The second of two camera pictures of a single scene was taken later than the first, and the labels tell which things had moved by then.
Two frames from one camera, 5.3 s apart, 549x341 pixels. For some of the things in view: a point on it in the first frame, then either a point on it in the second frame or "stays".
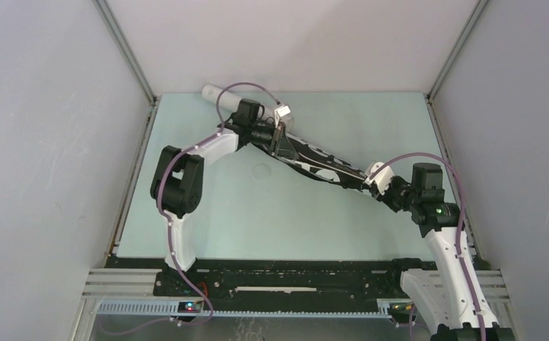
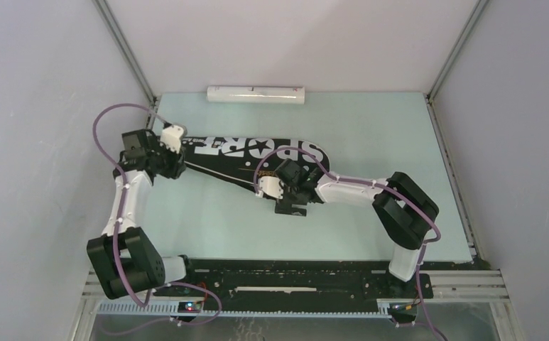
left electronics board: (190, 307) stays
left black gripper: (275, 139) → (178, 162)
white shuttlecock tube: (236, 103) → (256, 94)
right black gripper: (395, 180) → (284, 206)
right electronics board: (402, 312) stays
